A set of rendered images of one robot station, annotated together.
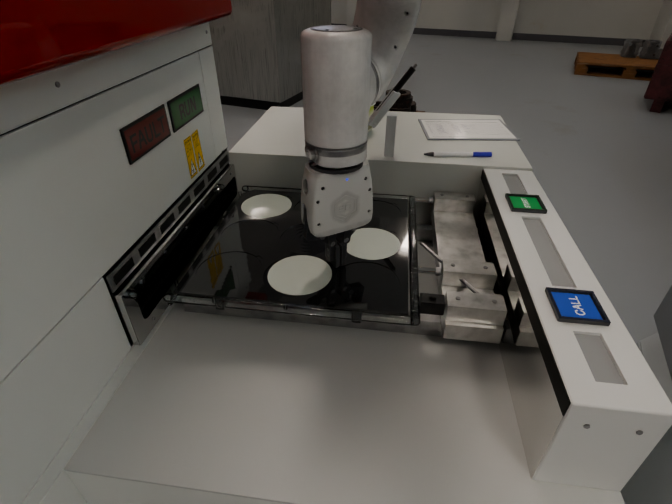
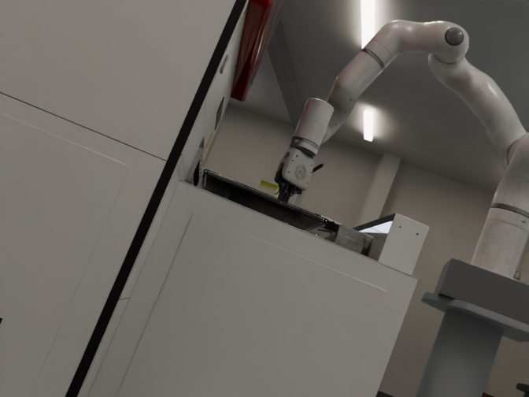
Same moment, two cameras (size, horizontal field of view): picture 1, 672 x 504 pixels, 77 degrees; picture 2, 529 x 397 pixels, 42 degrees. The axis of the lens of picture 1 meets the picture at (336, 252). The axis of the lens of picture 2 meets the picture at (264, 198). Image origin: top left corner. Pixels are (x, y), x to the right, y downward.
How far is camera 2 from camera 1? 1.60 m
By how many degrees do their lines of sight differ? 44
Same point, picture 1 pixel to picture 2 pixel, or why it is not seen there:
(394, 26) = (338, 116)
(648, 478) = (427, 373)
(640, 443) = (417, 241)
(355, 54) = (329, 110)
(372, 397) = not seen: hidden behind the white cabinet
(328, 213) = (294, 168)
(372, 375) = not seen: hidden behind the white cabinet
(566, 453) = (392, 244)
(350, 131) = (317, 136)
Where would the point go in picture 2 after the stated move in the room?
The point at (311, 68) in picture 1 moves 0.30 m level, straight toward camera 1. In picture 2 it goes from (311, 108) to (352, 87)
